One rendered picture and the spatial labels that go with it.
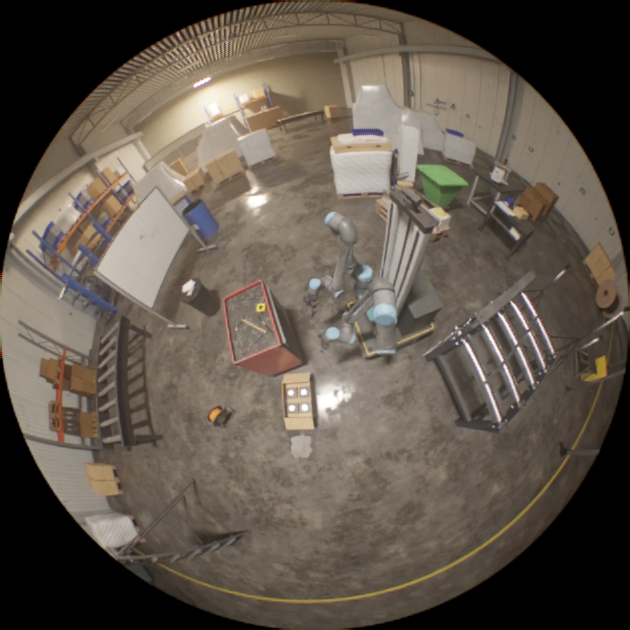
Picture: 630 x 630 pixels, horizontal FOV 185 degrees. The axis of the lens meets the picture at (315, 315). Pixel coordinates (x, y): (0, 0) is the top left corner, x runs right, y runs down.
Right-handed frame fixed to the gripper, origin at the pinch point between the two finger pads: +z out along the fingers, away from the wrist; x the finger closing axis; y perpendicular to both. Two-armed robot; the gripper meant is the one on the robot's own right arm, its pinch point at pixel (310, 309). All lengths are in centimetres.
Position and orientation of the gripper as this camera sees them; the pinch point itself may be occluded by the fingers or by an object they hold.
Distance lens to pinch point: 182.9
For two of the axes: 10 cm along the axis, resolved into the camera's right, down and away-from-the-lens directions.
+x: -4.0, -7.3, 5.5
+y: 9.0, -2.2, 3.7
